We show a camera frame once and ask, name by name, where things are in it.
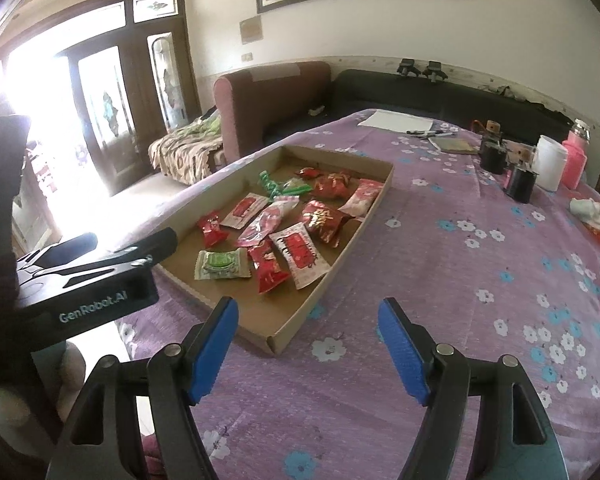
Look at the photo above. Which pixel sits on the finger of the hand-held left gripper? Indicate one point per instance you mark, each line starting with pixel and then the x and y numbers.
pixel 130 255
pixel 72 247

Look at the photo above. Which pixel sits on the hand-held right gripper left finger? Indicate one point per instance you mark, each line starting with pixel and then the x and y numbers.
pixel 212 350

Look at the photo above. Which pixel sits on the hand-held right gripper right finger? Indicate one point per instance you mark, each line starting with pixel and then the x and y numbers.
pixel 402 350

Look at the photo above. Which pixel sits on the cardboard tray box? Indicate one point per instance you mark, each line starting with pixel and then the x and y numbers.
pixel 280 315

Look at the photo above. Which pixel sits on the small red candy packet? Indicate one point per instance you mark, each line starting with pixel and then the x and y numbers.
pixel 212 229

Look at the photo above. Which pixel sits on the pale green snack packet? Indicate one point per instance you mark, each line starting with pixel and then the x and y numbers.
pixel 222 263

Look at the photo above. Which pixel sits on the red cartoon girl snack packet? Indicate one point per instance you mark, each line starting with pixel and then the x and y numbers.
pixel 267 267

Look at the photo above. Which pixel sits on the large white red snack packet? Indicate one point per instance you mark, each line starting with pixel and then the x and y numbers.
pixel 244 210

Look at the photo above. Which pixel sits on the small white red snack packet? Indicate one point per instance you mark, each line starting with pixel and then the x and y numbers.
pixel 300 255

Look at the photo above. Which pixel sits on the dark red foil snack packet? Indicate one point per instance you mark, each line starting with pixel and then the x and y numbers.
pixel 332 186
pixel 325 221

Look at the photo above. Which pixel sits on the green candy packet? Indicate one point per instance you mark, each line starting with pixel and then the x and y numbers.
pixel 269 185

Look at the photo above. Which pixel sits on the pink cartoon snack packet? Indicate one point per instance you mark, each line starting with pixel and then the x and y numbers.
pixel 362 197

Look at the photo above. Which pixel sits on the clear green-edged cookie packet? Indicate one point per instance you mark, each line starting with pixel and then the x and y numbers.
pixel 296 187

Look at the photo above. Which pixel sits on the small pinkish red snack packet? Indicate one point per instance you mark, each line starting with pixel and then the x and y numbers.
pixel 307 173

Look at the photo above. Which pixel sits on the person's left hand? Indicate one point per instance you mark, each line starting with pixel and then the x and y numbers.
pixel 75 365

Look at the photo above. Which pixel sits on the purple floral tablecloth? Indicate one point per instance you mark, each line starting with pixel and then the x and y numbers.
pixel 455 285

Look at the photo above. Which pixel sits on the patterned blanket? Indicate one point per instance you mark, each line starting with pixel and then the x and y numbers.
pixel 185 152

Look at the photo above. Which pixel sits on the wooden glass door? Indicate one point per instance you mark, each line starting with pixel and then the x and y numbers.
pixel 130 110

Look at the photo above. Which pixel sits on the black canister wooden cap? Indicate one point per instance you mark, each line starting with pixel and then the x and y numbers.
pixel 520 185
pixel 492 157

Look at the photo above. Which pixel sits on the brown armchair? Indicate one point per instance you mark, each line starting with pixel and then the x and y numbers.
pixel 270 100

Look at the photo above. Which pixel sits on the brown notebook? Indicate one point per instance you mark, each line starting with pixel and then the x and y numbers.
pixel 455 146

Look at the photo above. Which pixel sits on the black pen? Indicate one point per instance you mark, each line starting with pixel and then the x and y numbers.
pixel 427 133
pixel 445 135

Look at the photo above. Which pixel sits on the white paper sheet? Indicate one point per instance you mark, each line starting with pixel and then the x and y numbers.
pixel 395 121

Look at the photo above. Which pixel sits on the white cloth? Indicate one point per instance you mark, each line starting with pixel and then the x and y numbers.
pixel 595 215

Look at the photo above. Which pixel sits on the white plastic container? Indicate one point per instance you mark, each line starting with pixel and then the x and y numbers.
pixel 550 165

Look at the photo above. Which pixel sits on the pink sleeved bottle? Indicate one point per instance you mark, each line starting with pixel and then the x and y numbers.
pixel 575 160

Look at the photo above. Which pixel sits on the black sofa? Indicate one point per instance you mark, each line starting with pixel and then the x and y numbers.
pixel 380 92

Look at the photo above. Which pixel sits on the black device on stand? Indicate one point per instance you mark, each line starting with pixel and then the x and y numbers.
pixel 435 71
pixel 408 69

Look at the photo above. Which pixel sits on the small wall plaque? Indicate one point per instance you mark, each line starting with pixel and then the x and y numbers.
pixel 252 30

